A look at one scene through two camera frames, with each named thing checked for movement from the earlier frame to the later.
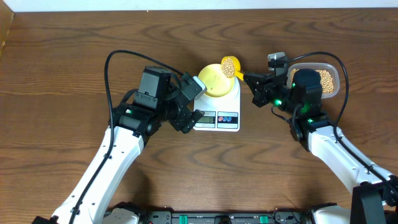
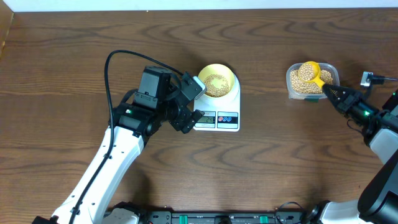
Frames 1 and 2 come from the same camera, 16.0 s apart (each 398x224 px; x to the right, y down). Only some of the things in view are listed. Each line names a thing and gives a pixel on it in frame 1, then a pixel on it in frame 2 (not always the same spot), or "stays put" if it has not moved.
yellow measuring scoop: x=231 y=67 -> x=316 y=78
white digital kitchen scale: x=221 y=114 stays put
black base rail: x=274 y=216 stays put
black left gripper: x=186 y=119 stays put
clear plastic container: x=329 y=76 stays put
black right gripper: x=265 y=79 -> x=346 y=101
